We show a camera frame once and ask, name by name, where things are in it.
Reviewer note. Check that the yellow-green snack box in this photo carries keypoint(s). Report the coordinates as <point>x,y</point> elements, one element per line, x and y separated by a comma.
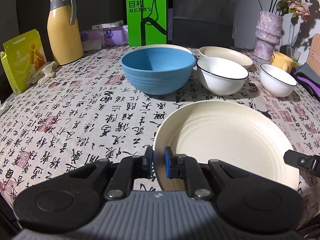
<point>22,57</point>

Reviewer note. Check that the small white box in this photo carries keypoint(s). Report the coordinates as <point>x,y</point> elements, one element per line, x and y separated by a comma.
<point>108,25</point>

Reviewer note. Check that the pink small suitcase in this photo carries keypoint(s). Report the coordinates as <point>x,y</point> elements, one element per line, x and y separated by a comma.
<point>313,59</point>

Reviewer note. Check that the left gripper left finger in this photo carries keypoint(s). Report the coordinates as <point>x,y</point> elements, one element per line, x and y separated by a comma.
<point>142,164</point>

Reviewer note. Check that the clear glass cup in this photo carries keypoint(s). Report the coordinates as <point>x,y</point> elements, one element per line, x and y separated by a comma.
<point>293,53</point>

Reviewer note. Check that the small white bowl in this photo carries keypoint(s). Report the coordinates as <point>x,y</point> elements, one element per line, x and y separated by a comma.
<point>276,82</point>

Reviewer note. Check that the calligraphy tablecloth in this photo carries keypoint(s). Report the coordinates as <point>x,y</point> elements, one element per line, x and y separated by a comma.
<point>90,111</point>

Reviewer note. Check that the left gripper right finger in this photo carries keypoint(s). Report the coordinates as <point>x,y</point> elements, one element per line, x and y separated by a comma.
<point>174,164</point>

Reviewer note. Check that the purple tissue pack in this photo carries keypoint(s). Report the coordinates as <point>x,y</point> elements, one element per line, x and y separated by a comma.
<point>102,38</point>

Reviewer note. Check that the crumpled white tissue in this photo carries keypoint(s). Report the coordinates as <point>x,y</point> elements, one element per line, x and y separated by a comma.
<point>4,107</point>

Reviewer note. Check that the green paper bag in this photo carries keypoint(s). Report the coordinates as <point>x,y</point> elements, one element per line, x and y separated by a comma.
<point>146,22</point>

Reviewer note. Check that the yellow thermos jug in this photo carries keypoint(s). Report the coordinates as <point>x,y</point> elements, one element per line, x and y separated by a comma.
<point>63,32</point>

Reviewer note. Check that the dried pink flowers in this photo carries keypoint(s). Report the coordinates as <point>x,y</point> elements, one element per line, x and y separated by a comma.
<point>298,9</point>

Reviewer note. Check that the cream plate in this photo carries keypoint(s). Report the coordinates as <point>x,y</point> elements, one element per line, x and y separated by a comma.
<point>227,131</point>
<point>225,53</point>
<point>165,46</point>

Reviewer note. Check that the white rubber gloves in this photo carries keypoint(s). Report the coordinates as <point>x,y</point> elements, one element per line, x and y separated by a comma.
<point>43,74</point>

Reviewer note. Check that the blue bowl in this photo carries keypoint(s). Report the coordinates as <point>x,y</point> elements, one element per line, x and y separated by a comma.
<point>158,70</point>

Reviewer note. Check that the yellow mug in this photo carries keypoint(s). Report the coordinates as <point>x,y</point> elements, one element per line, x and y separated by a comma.
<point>282,61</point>

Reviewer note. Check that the large white bowl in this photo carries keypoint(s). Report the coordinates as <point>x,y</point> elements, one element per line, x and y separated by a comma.
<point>221,76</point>

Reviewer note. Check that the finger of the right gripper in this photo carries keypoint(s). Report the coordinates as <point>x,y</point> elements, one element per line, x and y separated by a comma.
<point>308,163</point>

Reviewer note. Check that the black paper bag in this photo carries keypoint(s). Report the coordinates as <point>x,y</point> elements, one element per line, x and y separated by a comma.
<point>200,23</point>

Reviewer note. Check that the purple ceramic vase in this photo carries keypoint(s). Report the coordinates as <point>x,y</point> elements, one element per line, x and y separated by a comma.
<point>268,33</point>

